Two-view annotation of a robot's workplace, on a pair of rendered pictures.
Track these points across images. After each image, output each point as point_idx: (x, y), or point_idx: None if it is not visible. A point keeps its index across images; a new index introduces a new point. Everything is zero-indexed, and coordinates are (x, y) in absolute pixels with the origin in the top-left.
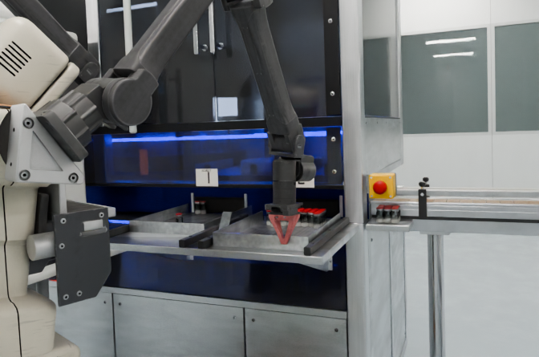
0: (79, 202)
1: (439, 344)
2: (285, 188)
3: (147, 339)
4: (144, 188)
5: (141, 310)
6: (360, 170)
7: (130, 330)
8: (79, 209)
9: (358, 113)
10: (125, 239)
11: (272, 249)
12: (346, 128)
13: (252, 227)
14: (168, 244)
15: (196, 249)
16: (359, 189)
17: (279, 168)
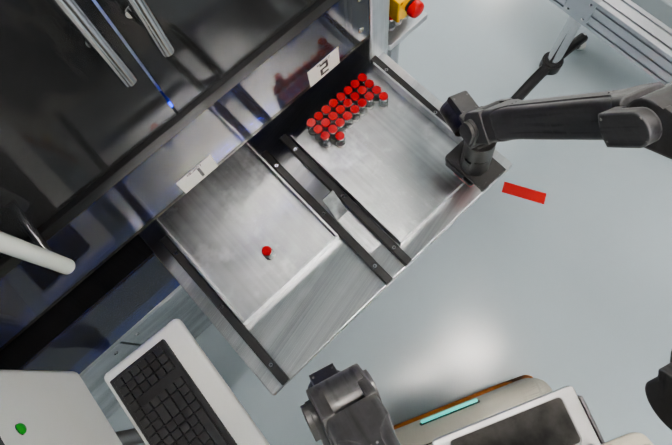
0: (494, 421)
1: (398, 53)
2: (491, 159)
3: (186, 308)
4: None
5: (166, 309)
6: (388, 5)
7: (161, 326)
8: (556, 426)
9: None
10: (296, 339)
11: (454, 193)
12: None
13: (328, 169)
14: (361, 292)
15: (404, 268)
16: (386, 23)
17: (491, 153)
